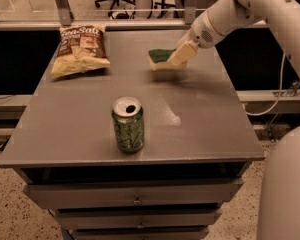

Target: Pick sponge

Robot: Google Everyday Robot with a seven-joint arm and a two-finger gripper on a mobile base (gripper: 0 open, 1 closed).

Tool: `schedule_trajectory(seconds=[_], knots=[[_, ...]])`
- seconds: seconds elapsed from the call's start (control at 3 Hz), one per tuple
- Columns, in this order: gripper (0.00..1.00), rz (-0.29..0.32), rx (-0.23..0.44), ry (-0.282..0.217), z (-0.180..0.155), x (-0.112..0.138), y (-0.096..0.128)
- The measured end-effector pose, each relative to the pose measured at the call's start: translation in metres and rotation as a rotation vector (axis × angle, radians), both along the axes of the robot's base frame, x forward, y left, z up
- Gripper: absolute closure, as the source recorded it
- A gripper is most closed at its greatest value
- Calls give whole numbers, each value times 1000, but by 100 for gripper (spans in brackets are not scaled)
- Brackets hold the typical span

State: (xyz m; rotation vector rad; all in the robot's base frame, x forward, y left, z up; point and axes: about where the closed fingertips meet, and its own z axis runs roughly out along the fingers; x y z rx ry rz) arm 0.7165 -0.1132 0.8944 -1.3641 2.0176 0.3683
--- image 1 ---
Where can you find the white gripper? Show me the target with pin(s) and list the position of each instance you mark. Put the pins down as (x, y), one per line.
(201, 30)

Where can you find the green and yellow sponge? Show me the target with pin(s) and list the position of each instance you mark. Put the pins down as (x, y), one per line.
(159, 60)

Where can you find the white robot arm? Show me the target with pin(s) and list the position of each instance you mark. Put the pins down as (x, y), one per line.
(279, 211)

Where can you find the grey metal railing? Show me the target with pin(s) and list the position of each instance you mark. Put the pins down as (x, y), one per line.
(52, 14)

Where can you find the green soda can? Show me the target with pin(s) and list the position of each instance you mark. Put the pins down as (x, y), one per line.
(127, 115)

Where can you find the grey drawer cabinet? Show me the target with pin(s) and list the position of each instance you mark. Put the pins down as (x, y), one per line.
(129, 153)

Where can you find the sea salt chips bag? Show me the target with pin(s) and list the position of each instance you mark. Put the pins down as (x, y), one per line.
(81, 49)

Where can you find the top grey drawer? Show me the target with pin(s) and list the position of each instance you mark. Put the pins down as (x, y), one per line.
(133, 194)

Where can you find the grey drawer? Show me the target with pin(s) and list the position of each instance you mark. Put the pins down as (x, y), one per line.
(182, 233)
(143, 217)
(133, 194)

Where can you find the middle grey drawer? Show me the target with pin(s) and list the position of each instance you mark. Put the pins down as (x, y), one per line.
(143, 217)

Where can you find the bottom grey drawer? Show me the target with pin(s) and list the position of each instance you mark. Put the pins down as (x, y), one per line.
(182, 233)

